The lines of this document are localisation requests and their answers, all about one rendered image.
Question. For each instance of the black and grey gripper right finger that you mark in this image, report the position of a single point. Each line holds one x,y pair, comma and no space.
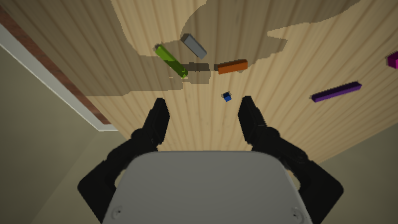
319,190

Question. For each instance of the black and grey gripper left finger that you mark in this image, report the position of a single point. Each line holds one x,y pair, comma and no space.
98,186

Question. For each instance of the small blue cube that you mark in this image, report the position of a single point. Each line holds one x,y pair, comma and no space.
227,97

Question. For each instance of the orange rectangular bar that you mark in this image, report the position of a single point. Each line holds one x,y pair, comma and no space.
232,66

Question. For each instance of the small magenta cube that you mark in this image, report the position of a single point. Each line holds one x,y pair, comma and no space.
393,60

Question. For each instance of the purple rod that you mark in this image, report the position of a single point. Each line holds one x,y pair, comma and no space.
336,91

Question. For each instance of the grey rectangular bar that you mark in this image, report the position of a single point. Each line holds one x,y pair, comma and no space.
195,46

